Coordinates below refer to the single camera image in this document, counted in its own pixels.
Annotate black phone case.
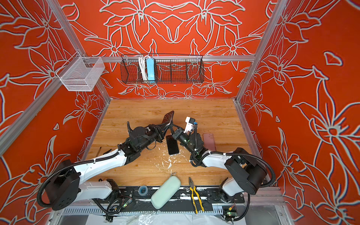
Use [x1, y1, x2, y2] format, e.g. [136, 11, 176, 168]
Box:
[160, 111, 174, 127]

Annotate green circuit board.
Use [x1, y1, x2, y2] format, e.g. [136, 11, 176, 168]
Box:
[224, 206, 238, 218]

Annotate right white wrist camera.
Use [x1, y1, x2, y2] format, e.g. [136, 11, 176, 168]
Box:
[184, 117, 197, 134]

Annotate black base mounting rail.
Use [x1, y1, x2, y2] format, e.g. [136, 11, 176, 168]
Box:
[95, 185, 245, 214]

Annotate mint green glasses case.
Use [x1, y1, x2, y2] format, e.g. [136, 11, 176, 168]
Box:
[151, 176, 181, 210]

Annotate yellow handled pliers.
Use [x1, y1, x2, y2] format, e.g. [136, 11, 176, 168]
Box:
[188, 177, 205, 214]

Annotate clear plastic wall bin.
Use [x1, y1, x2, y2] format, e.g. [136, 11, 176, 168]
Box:
[56, 57, 105, 92]

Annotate black wire wall basket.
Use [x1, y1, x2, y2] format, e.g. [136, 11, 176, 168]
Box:
[120, 54, 205, 84]

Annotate blue tape roll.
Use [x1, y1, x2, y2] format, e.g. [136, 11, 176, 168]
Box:
[138, 185, 149, 197]

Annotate pink phone case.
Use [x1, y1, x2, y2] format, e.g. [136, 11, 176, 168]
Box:
[203, 133, 216, 152]

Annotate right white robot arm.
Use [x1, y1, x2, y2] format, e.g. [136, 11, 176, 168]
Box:
[171, 126, 276, 197]

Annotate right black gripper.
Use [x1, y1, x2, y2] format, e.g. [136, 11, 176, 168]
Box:
[168, 123, 196, 156]

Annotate light blue box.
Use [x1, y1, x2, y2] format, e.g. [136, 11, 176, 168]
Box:
[146, 58, 155, 83]

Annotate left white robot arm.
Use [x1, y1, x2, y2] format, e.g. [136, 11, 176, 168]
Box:
[36, 122, 171, 211]

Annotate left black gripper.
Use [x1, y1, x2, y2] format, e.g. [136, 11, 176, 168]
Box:
[138, 121, 168, 152]

